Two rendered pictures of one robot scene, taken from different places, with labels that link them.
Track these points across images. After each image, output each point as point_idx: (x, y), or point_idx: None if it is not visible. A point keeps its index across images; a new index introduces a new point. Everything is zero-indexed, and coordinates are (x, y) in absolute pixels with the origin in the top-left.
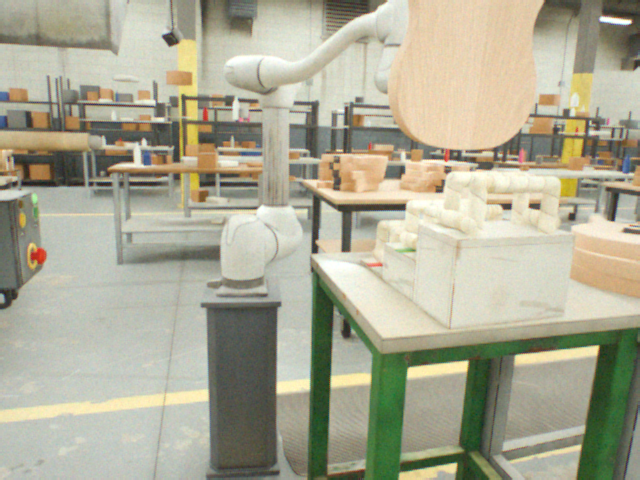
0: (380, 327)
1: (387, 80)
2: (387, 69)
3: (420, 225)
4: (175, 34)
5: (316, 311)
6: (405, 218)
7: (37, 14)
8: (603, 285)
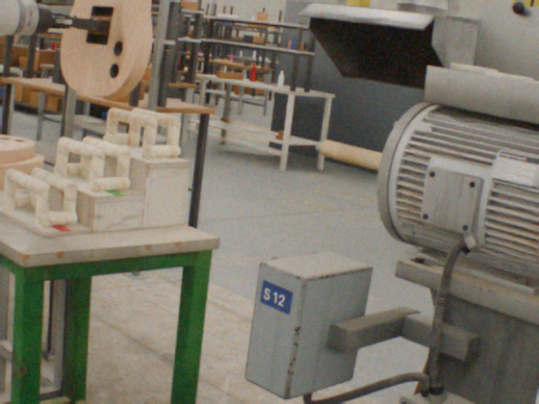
0: (202, 238)
1: (10, 22)
2: (11, 10)
3: (150, 163)
4: None
5: (42, 315)
6: (100, 166)
7: (394, 64)
8: (17, 188)
